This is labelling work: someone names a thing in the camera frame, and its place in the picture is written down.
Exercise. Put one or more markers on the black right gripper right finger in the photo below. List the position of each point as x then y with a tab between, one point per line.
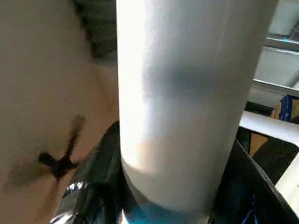
252	191

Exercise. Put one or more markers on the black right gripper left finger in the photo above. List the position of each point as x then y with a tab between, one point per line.
96	186

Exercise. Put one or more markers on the dark ceiling fan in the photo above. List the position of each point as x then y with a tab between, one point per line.
60	161

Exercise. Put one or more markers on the white plastic table leg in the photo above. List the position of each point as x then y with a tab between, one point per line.
187	93

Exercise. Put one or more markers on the grey curtain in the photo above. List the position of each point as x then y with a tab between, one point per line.
100	25

